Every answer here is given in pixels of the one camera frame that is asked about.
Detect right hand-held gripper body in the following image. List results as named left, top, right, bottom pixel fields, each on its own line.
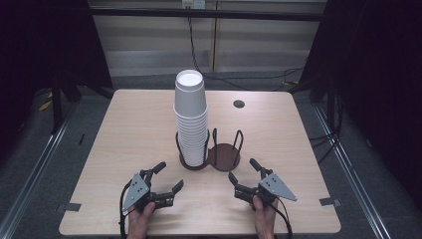
left=255, top=171, right=298, bottom=206

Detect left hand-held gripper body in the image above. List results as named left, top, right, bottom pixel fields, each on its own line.
left=120, top=168, right=157, bottom=214

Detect dark brown double cup holder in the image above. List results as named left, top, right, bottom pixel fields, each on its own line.
left=174, top=127, right=245, bottom=172

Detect stack of white paper cups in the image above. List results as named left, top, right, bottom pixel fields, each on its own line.
left=173, top=105, right=210, bottom=167

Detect person's left hand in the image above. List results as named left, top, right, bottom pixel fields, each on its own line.
left=126, top=201, right=156, bottom=239

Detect person's right hand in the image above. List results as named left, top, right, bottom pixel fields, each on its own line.
left=250, top=195, right=280, bottom=239

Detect grey tape strip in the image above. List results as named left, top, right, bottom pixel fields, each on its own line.
left=318, top=196, right=342, bottom=208
left=55, top=201, right=83, bottom=213

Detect black metal stand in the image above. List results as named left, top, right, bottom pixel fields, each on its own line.
left=325, top=78, right=336, bottom=133
left=50, top=78, right=64, bottom=134

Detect yellow floor tape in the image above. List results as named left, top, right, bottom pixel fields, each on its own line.
left=38, top=99, right=54, bottom=112

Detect dark curtain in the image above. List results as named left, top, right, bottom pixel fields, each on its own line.
left=0, top=0, right=114, bottom=160
left=299, top=0, right=422, bottom=211

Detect black horizontal bar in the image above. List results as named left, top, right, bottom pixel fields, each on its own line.
left=88, top=7, right=328, bottom=23

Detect left hand-held gripper cable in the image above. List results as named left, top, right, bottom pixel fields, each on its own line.
left=118, top=178, right=133, bottom=239

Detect hand-held gripper cable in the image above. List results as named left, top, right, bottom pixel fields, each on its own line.
left=118, top=178, right=133, bottom=239
left=270, top=196, right=294, bottom=239

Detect right hand-held gripper cable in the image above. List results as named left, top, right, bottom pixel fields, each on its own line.
left=270, top=196, right=294, bottom=239

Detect black floor cables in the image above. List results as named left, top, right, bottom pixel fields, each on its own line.
left=308, top=94, right=344, bottom=164

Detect metal floor rail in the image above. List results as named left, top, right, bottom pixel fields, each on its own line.
left=312, top=103, right=393, bottom=239
left=0, top=108, right=78, bottom=239

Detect braided black cable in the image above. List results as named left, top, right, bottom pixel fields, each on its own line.
left=187, top=9, right=305, bottom=93

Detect white wall socket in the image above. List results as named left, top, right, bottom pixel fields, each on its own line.
left=181, top=0, right=207, bottom=10

